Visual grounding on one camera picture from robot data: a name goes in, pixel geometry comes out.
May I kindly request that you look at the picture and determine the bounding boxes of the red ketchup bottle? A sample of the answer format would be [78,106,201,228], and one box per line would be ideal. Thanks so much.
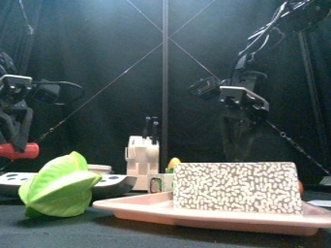
[0,141,40,161]

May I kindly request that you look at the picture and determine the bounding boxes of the yellow toy fruit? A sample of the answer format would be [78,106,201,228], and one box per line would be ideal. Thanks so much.
[167,157,183,171]

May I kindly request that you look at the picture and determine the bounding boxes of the grey white patterned box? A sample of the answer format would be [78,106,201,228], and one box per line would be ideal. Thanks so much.
[172,161,304,216]

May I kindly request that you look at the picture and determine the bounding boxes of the green toy star fruit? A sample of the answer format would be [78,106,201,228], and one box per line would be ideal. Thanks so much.
[17,150,104,219]

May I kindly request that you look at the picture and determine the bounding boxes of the white knife block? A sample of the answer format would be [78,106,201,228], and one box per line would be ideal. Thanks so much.
[124,135,161,192]

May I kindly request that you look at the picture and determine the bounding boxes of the white paper sheet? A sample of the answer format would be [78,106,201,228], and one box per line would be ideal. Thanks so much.
[307,199,331,208]

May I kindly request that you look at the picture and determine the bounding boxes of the pink tray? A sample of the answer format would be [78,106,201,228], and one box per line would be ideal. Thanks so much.
[92,190,331,236]

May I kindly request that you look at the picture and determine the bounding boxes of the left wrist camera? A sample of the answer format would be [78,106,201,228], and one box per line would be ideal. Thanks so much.
[32,82,62,105]

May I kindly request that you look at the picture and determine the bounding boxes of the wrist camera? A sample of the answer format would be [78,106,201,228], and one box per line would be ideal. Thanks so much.
[32,82,62,105]
[187,77,224,101]

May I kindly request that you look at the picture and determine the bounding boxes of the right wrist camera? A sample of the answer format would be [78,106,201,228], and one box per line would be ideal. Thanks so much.
[187,77,224,101]

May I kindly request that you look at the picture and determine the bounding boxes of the black left camera cable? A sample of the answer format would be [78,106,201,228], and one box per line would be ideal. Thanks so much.
[30,79,85,107]

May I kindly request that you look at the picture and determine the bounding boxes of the vertical metal frame pole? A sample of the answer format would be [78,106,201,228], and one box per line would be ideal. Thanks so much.
[160,0,171,169]

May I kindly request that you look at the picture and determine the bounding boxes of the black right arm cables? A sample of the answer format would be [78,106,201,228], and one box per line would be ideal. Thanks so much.
[233,0,303,71]

